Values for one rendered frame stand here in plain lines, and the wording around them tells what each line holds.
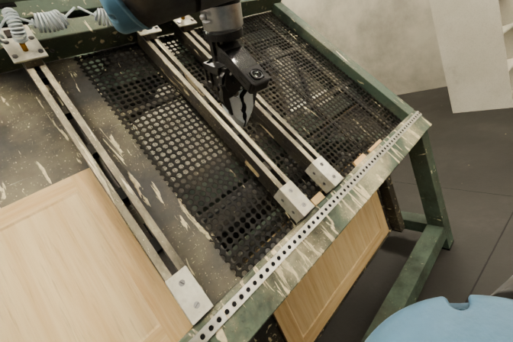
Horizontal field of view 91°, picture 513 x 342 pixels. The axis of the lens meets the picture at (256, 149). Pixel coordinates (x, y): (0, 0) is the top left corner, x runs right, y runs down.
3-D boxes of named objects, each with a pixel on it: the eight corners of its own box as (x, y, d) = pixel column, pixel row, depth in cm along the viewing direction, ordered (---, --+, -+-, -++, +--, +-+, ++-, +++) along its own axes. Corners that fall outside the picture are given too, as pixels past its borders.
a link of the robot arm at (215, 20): (249, 0, 44) (209, 10, 41) (252, 28, 47) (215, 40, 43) (225, -1, 49) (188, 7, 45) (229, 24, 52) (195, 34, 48)
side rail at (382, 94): (395, 127, 145) (409, 114, 136) (268, 19, 175) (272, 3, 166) (400, 121, 149) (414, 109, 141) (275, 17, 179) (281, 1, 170)
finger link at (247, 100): (242, 114, 64) (236, 80, 58) (256, 123, 60) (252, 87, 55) (232, 119, 63) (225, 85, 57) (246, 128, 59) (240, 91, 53)
